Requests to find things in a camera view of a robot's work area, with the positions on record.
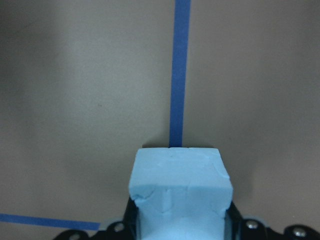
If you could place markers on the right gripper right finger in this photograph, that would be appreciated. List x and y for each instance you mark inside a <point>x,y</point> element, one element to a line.
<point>238,227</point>

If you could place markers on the light blue block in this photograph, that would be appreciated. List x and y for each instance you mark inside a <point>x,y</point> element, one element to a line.
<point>181,193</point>

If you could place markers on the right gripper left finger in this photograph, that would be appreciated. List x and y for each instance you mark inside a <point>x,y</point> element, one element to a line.
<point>125,229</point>

